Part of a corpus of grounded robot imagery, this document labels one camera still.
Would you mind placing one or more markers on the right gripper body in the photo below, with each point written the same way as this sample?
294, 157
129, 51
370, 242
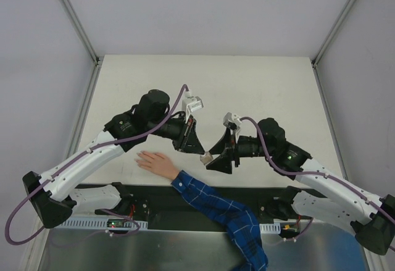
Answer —
232, 149

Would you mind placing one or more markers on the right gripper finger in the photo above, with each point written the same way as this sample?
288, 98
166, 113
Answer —
221, 144
221, 164

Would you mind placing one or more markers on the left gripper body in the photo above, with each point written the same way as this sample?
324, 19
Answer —
187, 134

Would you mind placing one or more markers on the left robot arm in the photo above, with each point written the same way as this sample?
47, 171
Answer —
54, 194

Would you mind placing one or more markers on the blue plaid sleeve forearm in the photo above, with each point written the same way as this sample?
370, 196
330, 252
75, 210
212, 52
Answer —
238, 220

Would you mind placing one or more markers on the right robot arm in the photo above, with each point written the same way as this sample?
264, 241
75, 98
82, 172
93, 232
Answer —
367, 216

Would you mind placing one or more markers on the person's hand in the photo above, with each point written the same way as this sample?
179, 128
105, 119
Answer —
158, 164

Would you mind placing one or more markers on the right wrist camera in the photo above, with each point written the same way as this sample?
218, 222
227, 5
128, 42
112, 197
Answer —
232, 121

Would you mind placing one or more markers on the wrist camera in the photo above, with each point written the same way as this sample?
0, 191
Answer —
191, 104
232, 121

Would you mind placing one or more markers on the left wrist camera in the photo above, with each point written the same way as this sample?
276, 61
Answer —
191, 104

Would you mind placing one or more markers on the white cable duct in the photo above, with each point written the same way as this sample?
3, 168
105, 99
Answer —
101, 223

